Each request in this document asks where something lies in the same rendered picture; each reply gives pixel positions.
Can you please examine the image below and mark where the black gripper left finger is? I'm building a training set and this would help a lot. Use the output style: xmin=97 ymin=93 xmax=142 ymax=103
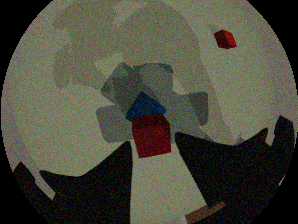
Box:
xmin=39 ymin=141 xmax=133 ymax=224

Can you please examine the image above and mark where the blue cube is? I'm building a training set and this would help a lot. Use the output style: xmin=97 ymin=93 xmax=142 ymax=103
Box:
xmin=125 ymin=92 xmax=166 ymax=123

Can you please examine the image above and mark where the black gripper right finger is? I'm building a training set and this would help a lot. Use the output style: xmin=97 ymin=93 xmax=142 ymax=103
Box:
xmin=174 ymin=127 xmax=269 ymax=209

